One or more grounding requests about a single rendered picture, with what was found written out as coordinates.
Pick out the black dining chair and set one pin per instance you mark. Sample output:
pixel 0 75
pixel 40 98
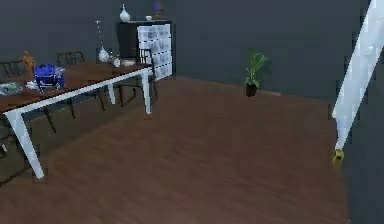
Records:
pixel 8 156
pixel 144 78
pixel 13 68
pixel 71 60

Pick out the brown white-legged dining table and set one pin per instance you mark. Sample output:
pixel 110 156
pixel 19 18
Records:
pixel 83 78

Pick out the green potted house plant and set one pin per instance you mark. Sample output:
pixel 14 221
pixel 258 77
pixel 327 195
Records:
pixel 253 71

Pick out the black white-drawered chest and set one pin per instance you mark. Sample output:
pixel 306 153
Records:
pixel 155 46

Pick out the white flat dish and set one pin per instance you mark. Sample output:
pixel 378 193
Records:
pixel 128 62

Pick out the small alarm clock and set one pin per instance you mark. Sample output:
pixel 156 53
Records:
pixel 115 61

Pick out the small white bowl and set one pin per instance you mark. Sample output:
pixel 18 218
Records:
pixel 148 18

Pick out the blue vase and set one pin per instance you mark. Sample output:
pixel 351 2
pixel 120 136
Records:
pixel 157 7

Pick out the white round vase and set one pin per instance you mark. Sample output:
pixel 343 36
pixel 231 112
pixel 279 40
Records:
pixel 124 14

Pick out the yellow door stopper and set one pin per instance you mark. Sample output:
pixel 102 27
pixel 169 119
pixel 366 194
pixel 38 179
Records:
pixel 338 157

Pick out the white room door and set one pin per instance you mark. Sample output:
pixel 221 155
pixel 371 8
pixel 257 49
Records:
pixel 358 73

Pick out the brown figurine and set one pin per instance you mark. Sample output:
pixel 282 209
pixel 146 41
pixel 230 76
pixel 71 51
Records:
pixel 28 61

